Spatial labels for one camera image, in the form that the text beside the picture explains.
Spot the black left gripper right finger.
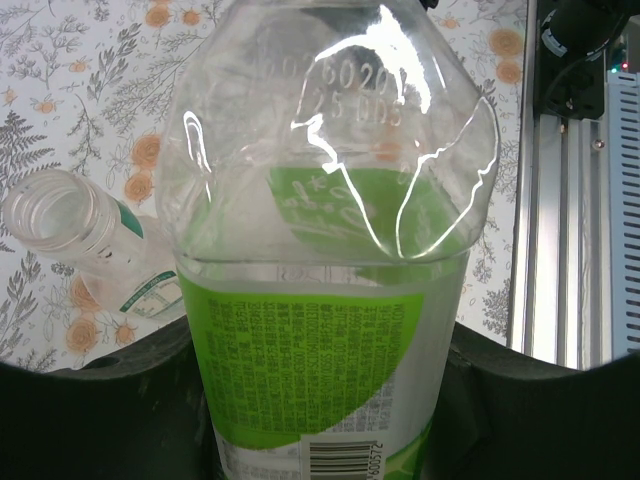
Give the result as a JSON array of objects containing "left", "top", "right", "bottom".
[{"left": 424, "top": 323, "right": 640, "bottom": 480}]

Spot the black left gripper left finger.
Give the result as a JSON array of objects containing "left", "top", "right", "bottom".
[{"left": 0, "top": 314, "right": 219, "bottom": 480}]

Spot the slim clear bottle teal label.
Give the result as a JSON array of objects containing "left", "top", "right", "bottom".
[{"left": 0, "top": 168, "right": 187, "bottom": 322}]

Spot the clear bottle light green label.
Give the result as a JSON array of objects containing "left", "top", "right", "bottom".
[{"left": 154, "top": 0, "right": 502, "bottom": 480}]

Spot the floral patterned tablecloth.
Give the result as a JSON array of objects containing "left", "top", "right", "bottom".
[{"left": 0, "top": 0, "right": 527, "bottom": 374}]

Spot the right controller circuit board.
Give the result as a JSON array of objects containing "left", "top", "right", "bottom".
[{"left": 607, "top": 42, "right": 640, "bottom": 76}]

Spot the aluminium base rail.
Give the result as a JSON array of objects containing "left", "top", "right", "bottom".
[{"left": 505, "top": 0, "right": 615, "bottom": 372}]

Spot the white slotted cable tray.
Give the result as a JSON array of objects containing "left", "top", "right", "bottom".
[{"left": 602, "top": 69, "right": 640, "bottom": 357}]

